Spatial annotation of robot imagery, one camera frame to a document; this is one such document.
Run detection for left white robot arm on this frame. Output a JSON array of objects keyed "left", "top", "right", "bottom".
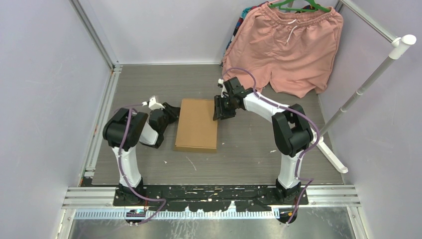
[{"left": 103, "top": 103, "right": 181, "bottom": 206}]

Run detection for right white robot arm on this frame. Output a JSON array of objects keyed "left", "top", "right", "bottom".
[{"left": 213, "top": 77, "right": 314, "bottom": 205}]

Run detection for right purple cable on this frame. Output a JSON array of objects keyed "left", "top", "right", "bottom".
[{"left": 221, "top": 67, "right": 321, "bottom": 225}]

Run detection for brown cardboard box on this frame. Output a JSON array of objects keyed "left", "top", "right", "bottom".
[{"left": 174, "top": 98, "right": 217, "bottom": 153}]

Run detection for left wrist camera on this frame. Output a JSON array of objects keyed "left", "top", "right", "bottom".
[{"left": 141, "top": 96, "right": 165, "bottom": 111}]

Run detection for white clothes rack stand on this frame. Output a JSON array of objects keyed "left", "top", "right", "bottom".
[{"left": 315, "top": 34, "right": 417, "bottom": 174}]

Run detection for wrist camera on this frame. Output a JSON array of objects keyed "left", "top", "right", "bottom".
[
  {"left": 217, "top": 79, "right": 224, "bottom": 88},
  {"left": 141, "top": 96, "right": 165, "bottom": 111}
]

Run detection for pink shorts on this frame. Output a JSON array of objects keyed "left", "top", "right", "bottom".
[{"left": 222, "top": 3, "right": 343, "bottom": 98}]

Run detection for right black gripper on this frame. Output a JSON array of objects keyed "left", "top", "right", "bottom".
[{"left": 212, "top": 96, "right": 235, "bottom": 122}]

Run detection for green clothes hanger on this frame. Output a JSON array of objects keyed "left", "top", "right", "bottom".
[{"left": 269, "top": 0, "right": 330, "bottom": 12}]

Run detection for colourful patterned garment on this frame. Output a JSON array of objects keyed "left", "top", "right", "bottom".
[{"left": 220, "top": 1, "right": 272, "bottom": 71}]

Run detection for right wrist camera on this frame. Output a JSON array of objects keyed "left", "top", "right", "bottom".
[{"left": 217, "top": 79, "right": 224, "bottom": 88}]

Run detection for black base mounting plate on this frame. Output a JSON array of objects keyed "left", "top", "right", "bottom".
[{"left": 113, "top": 184, "right": 309, "bottom": 214}]

